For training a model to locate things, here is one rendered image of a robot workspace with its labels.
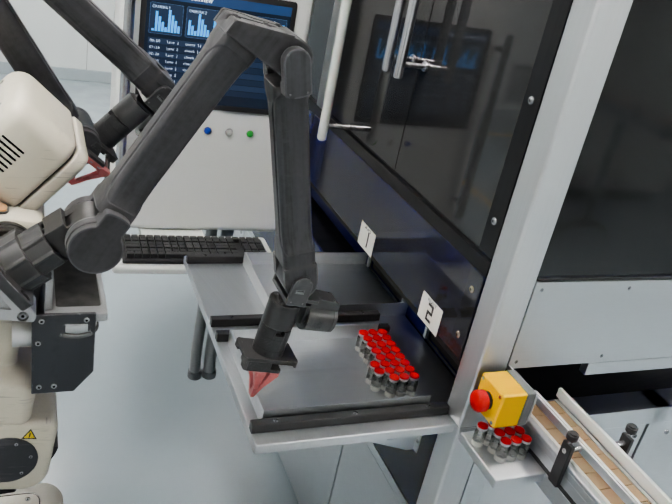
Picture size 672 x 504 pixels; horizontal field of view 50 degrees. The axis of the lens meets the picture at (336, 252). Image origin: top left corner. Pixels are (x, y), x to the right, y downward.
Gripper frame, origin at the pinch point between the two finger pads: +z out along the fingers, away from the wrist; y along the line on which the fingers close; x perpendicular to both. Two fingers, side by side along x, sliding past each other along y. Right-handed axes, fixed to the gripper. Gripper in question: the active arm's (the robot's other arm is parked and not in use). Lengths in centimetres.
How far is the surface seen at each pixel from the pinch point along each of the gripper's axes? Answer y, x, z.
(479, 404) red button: 32.8, -19.3, -14.3
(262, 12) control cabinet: 10, 88, -56
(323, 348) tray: 20.8, 16.3, -0.6
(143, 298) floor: 26, 185, 86
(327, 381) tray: 17.6, 5.1, 0.1
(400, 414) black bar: 27.3, -7.8, -2.6
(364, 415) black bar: 19.7, -7.7, -1.8
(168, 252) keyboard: -2, 71, 8
